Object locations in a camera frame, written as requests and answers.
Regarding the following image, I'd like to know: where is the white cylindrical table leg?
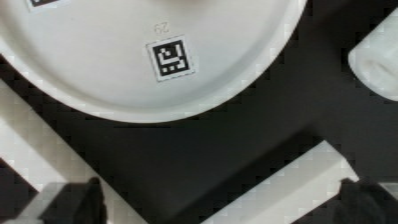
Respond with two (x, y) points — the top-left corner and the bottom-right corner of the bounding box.
(349, 8), (398, 101)

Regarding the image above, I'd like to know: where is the white left fence bar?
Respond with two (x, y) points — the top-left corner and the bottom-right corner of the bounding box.
(0, 80), (148, 224)

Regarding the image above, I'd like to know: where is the white fence bar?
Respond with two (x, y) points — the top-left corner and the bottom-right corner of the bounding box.
(201, 141), (377, 224)
(0, 80), (148, 224)

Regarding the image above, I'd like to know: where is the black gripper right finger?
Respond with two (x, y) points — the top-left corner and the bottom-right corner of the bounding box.
(333, 179), (398, 224)

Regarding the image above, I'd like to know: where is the white round table top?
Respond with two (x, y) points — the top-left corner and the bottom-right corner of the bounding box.
(0, 0), (310, 123)

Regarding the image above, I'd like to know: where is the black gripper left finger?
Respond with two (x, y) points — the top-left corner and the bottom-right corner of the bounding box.
(40, 178), (109, 224)

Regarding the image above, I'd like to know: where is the white front fence bar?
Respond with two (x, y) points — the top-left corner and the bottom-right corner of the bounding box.
(201, 141), (377, 224)

